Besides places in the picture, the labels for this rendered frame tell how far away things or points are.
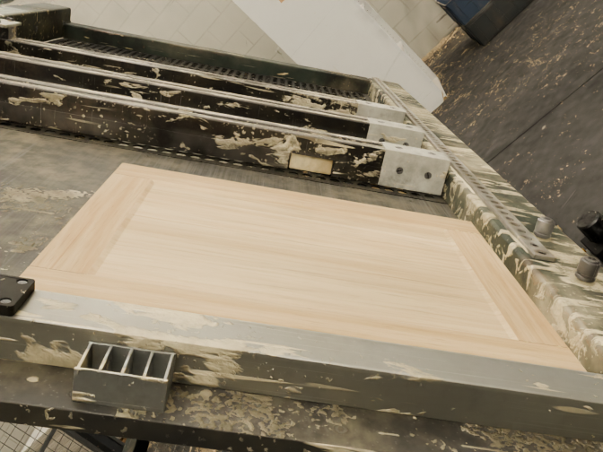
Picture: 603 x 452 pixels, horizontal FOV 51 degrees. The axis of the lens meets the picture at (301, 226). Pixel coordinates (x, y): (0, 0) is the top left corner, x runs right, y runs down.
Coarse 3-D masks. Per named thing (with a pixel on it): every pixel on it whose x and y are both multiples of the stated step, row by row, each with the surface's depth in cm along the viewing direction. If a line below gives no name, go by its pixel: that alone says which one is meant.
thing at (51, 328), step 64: (0, 320) 49; (64, 320) 50; (128, 320) 52; (192, 320) 54; (192, 384) 52; (256, 384) 52; (320, 384) 52; (384, 384) 52; (448, 384) 53; (512, 384) 54; (576, 384) 56
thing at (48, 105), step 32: (0, 96) 111; (32, 96) 111; (64, 96) 111; (96, 96) 113; (64, 128) 113; (96, 128) 113; (128, 128) 113; (160, 128) 114; (192, 128) 114; (224, 128) 114; (256, 128) 114; (288, 128) 118; (256, 160) 116; (288, 160) 116; (352, 160) 117; (384, 160) 117; (416, 160) 117; (448, 160) 117
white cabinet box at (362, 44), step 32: (256, 0) 425; (288, 0) 423; (320, 0) 422; (352, 0) 420; (288, 32) 433; (320, 32) 432; (352, 32) 430; (384, 32) 428; (320, 64) 441; (352, 64) 440; (384, 64) 438; (416, 64) 493; (416, 96) 446
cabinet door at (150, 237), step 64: (128, 192) 86; (192, 192) 91; (256, 192) 96; (64, 256) 65; (128, 256) 68; (192, 256) 71; (256, 256) 74; (320, 256) 78; (384, 256) 82; (448, 256) 86; (256, 320) 60; (320, 320) 62; (384, 320) 65; (448, 320) 68; (512, 320) 70
